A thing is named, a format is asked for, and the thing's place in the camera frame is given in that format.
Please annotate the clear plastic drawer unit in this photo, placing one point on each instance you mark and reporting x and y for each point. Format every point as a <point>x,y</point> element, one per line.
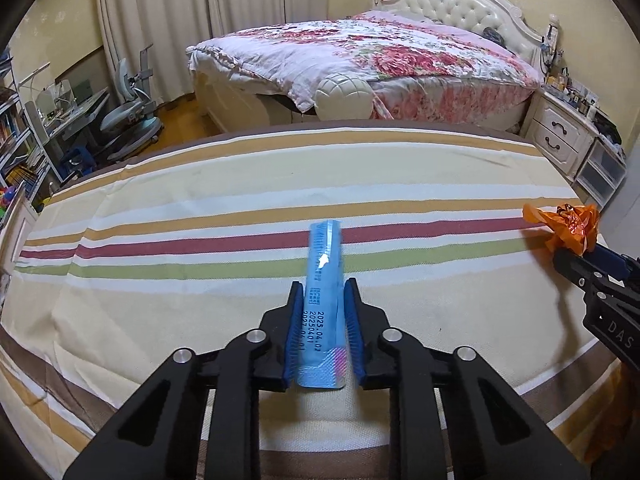
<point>602,172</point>

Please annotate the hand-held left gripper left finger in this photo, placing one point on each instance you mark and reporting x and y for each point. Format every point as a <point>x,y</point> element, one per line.
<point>292,340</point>

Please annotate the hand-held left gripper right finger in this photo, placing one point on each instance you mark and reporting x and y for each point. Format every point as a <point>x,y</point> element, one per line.
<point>355,340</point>

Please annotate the group of small bottles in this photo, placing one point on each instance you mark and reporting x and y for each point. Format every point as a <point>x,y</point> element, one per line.
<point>572,92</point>

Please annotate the orange plastic bag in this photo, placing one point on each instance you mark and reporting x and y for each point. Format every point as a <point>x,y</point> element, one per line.
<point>572,227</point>

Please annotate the grey study desk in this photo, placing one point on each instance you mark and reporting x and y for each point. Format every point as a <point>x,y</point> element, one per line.
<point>75,110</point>

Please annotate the bookshelf with books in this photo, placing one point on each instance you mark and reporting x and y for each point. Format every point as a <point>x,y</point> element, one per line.
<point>17,140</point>

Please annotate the white nightstand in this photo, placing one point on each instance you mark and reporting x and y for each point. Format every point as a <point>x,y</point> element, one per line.
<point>555,130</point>

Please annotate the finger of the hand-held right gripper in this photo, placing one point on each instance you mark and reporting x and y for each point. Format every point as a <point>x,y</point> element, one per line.
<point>612,265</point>
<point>572,266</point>

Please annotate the blue plastic stool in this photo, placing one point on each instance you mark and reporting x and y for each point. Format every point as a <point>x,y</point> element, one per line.
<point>77,162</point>

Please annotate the black bag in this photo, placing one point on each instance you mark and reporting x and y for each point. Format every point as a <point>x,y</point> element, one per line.
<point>609,131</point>

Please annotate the white bed with tufted headboard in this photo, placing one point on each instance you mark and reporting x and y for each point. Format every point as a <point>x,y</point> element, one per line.
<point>465,2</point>

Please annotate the dark garment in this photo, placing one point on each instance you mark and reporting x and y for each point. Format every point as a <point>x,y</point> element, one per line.
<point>494,35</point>

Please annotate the beige curtains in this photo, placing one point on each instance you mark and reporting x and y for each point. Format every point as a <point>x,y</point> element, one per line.
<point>200,20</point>

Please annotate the floral quilt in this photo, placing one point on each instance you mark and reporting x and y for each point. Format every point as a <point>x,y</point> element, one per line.
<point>350,50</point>

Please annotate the grey desk chair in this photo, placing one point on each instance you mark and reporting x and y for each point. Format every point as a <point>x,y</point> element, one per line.
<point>127,115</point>

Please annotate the striped table cloth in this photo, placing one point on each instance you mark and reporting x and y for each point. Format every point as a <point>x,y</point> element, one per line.
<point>200,200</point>

